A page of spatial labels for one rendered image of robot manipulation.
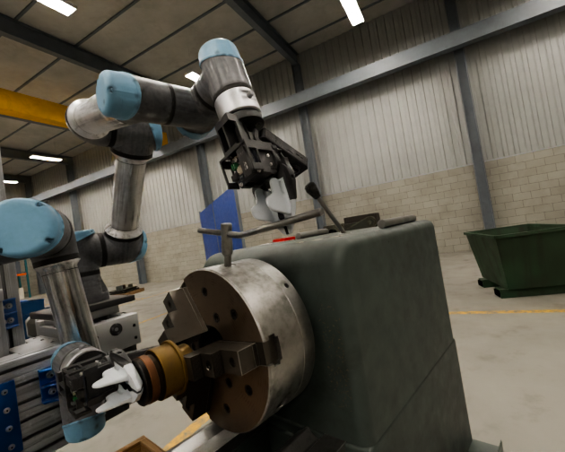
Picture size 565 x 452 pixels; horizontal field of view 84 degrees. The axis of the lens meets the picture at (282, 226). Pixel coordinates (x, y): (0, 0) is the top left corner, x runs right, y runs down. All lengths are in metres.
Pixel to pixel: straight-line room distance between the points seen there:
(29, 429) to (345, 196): 10.26
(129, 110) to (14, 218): 0.32
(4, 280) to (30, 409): 0.40
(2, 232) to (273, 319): 0.53
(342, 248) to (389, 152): 10.13
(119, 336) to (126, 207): 0.39
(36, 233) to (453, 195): 10.11
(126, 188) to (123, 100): 0.51
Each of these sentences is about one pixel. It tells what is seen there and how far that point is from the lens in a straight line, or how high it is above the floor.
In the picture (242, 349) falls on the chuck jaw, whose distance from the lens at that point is 0.54.
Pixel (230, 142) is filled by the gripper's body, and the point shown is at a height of 1.44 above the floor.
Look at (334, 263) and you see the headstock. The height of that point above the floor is 1.21.
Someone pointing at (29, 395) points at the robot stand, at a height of 0.97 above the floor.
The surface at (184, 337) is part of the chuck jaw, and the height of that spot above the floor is 1.12.
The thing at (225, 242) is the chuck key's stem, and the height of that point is 1.28.
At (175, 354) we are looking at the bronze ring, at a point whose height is 1.11.
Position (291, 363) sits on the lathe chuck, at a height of 1.05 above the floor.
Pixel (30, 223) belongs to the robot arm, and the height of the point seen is 1.38.
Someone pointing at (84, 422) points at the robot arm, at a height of 0.97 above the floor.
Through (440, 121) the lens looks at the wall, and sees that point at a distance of 10.76.
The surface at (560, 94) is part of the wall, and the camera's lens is 11.12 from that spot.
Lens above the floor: 1.28
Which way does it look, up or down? 2 degrees up
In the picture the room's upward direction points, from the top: 9 degrees counter-clockwise
